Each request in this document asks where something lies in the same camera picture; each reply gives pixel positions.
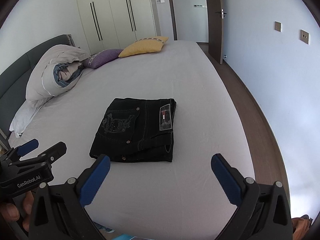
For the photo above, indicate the yellow pillow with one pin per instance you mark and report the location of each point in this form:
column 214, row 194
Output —
column 144, row 45

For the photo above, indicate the wall socket plate far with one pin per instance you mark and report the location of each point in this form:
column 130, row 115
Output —
column 277, row 26

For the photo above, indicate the rolled grey blue duvet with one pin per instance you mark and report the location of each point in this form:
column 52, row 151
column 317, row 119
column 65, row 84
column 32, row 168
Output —
column 57, row 72

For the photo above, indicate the purple pillow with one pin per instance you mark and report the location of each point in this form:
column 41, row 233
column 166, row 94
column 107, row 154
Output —
column 101, row 58

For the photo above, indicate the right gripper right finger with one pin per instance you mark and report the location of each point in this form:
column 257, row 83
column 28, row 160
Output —
column 232, row 182

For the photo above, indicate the cream wardrobe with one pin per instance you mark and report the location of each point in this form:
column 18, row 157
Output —
column 111, row 24

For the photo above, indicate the brown wooden door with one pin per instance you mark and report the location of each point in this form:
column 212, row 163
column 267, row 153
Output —
column 216, row 15

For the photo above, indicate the dark grey headboard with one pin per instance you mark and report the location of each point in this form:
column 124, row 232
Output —
column 15, row 78

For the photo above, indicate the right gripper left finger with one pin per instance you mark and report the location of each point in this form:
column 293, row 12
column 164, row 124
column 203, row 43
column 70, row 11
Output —
column 91, row 179

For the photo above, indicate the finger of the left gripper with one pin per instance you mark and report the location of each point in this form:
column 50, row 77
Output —
column 27, row 147
column 49, row 156

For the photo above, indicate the black denim pants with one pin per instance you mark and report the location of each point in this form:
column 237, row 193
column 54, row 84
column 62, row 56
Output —
column 136, row 130

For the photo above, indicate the wall switch plate near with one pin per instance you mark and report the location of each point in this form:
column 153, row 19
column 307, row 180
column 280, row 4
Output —
column 304, row 36

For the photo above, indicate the left hand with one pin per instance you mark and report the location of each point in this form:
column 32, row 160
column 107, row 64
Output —
column 11, row 213

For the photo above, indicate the white pillow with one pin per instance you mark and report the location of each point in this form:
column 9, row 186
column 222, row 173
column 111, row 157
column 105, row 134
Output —
column 24, row 117

